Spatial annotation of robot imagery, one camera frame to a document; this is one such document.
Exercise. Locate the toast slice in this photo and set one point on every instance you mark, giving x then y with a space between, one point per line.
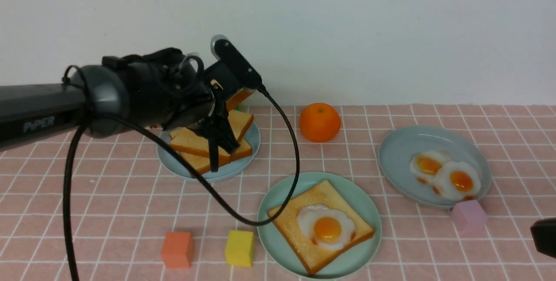
235 100
195 150
314 258
240 123

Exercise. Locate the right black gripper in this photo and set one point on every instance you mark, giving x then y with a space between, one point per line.
543 232

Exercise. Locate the grey-blue egg plate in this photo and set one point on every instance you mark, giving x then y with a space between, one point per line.
399 146

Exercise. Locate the yellow cube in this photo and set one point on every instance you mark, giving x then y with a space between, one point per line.
240 248

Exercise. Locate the pink checked tablecloth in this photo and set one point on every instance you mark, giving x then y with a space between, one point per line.
124 202

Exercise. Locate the blue bread plate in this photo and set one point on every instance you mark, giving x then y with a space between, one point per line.
252 136

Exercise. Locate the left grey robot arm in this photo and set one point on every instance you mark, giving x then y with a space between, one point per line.
30 113

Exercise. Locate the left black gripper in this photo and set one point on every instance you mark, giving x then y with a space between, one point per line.
170 89

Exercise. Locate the orange mandarin fruit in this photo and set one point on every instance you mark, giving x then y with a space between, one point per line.
319 122

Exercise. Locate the pink cube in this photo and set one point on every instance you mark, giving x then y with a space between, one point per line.
468 217

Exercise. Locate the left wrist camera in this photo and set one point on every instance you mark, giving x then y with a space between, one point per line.
226 52

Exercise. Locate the green centre plate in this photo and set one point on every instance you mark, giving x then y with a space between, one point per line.
347 264

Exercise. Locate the orange cube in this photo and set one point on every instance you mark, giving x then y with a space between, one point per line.
177 250

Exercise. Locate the fried egg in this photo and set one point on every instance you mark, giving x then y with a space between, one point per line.
457 181
425 165
327 228

